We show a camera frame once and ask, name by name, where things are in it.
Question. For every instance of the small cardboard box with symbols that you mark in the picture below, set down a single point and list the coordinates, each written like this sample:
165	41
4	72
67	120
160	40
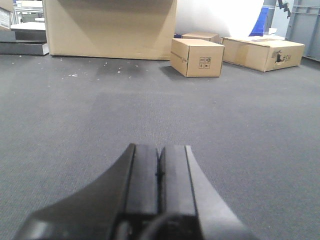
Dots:
196	58

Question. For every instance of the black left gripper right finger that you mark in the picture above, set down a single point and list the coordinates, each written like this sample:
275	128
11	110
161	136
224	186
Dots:
202	214

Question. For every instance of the grey plastic crate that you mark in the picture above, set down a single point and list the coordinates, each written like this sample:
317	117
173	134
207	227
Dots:
304	27

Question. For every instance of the small cardboard box behind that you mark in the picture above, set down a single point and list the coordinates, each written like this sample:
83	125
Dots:
207	36

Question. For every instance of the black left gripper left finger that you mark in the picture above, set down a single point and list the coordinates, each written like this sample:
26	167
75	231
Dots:
126	192

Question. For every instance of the blue plastic bin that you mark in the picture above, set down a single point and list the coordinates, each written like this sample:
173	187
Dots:
259	27

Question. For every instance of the flat wide cardboard box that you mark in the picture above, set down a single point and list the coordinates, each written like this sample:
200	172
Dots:
263	54

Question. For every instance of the huge cardboard box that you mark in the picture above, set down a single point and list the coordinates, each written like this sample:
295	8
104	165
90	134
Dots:
120	29

